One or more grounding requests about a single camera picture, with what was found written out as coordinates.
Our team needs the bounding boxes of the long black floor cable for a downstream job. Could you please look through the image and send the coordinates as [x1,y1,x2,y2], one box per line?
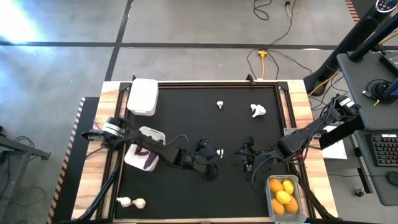
[246,0,313,80]

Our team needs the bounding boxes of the clear plastic bin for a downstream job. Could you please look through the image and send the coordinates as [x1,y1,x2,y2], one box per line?
[264,174,307,224]

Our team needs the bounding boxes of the black hazard-striped floor mat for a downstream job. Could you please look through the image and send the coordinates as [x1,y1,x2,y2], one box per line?
[46,96,100,224]
[345,0,361,24]

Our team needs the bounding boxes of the white paper sheet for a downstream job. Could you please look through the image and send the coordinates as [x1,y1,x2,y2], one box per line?
[321,126,348,161]

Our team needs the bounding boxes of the black flat device on desk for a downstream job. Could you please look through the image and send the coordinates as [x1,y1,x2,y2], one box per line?
[379,51,398,77]

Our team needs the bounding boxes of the looped black floor cable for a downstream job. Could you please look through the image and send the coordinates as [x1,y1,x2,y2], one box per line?
[253,0,273,21]

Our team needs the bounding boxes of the coiled black cable bundle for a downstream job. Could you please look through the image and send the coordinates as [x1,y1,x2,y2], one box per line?
[362,79,398,105]

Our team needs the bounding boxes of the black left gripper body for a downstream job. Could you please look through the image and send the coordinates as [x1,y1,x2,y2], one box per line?
[183,138,220,182]

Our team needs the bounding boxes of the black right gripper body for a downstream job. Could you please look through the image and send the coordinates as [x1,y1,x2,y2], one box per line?
[239,136,265,183]

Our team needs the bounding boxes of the black table mat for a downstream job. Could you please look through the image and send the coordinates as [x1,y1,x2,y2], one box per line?
[114,86,292,219]

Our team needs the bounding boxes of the black tower fan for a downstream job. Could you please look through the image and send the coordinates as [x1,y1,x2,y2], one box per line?
[303,0,398,96]

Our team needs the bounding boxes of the white plastic basket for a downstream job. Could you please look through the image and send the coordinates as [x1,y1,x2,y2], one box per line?
[124,126,167,172]
[126,78,159,116]

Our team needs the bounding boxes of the backlit black keyboard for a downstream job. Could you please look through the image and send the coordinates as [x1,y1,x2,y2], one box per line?
[371,133,398,168]

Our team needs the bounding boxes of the large white garlic cluster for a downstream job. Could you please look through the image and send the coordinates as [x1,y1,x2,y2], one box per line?
[250,103,267,118]

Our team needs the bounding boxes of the black computer mouse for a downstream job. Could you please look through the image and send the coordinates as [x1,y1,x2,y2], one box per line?
[387,170,398,187]

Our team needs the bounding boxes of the yellow power plug with cord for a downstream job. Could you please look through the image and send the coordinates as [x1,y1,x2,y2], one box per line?
[257,50,269,80]

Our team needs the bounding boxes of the purple eggplant pieces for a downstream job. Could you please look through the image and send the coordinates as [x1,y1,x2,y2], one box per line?
[143,152,159,170]

